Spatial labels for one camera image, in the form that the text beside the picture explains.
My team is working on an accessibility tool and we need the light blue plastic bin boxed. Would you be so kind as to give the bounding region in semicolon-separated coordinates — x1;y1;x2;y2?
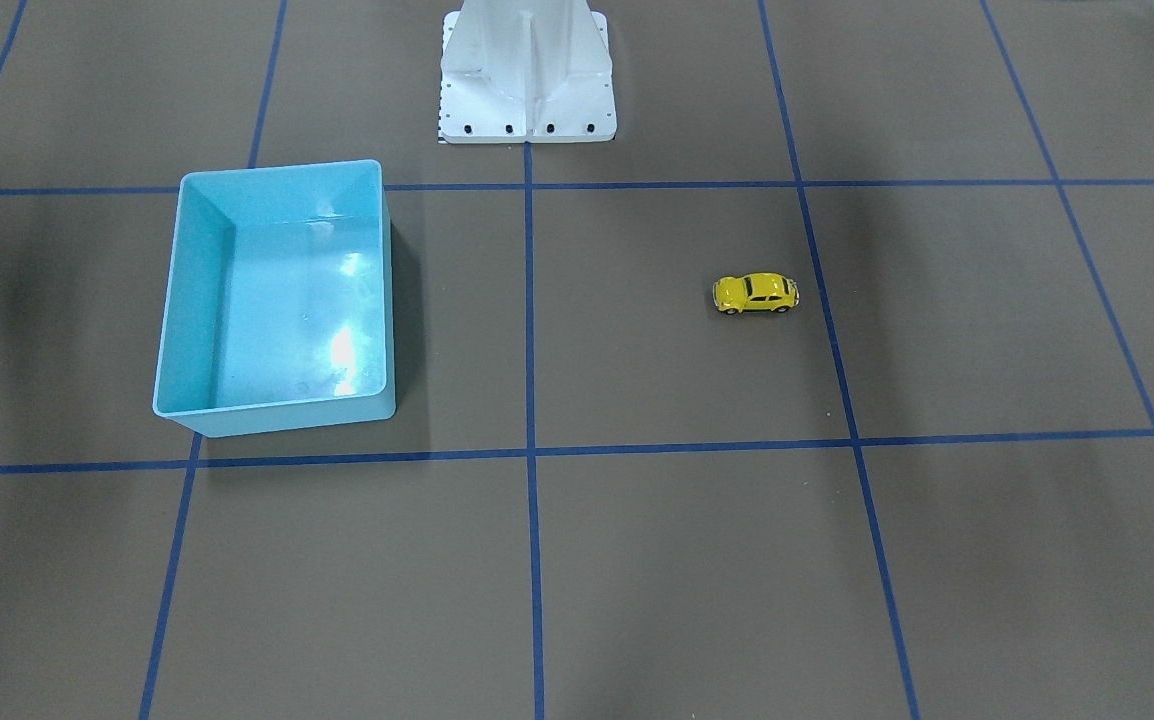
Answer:
152;159;398;438

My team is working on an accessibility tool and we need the yellow beetle toy car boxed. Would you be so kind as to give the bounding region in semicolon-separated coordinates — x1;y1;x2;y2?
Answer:
711;272;801;316

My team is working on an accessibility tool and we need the white metal mount base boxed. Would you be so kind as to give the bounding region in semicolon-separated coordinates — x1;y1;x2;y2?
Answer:
437;1;619;143

